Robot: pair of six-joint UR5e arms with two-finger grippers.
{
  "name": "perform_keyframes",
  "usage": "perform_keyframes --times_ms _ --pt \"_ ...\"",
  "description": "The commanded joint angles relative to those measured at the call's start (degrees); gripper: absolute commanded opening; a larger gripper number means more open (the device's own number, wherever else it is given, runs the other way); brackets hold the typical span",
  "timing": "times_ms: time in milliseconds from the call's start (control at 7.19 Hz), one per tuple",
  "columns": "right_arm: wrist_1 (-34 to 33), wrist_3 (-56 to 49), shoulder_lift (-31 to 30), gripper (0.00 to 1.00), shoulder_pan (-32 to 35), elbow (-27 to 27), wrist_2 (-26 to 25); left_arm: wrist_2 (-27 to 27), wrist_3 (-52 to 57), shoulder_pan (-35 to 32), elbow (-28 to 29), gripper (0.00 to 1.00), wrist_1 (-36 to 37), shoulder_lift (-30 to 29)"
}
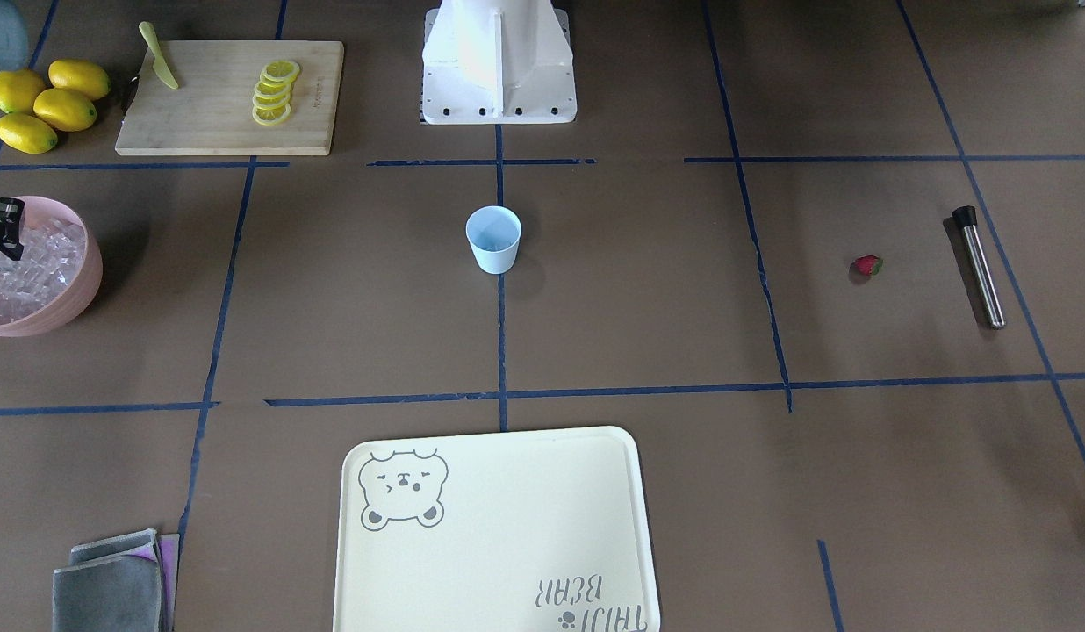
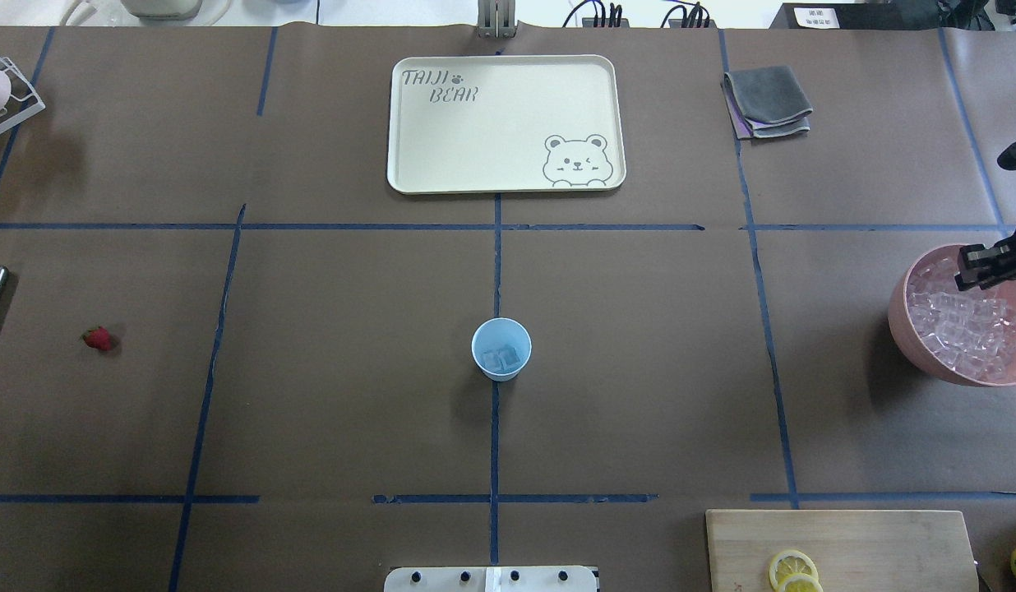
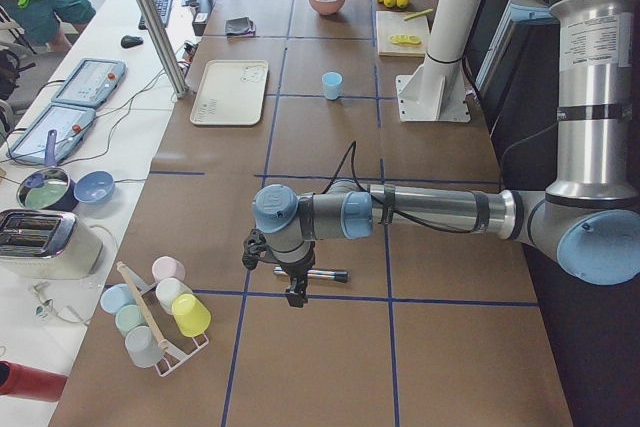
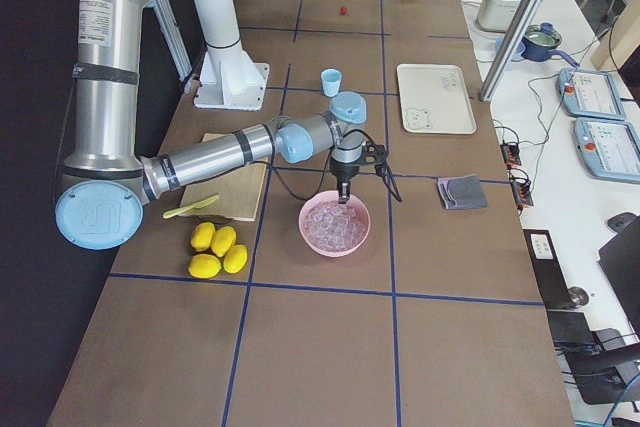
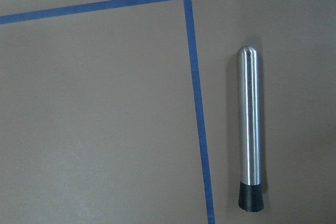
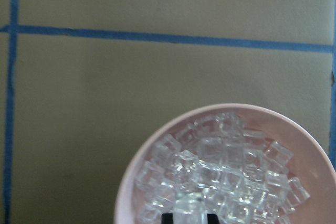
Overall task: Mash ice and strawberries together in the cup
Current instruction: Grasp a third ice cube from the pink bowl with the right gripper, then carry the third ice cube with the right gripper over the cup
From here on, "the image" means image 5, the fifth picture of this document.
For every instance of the steel muddler black tip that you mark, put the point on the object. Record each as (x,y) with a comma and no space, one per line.
(250,190)

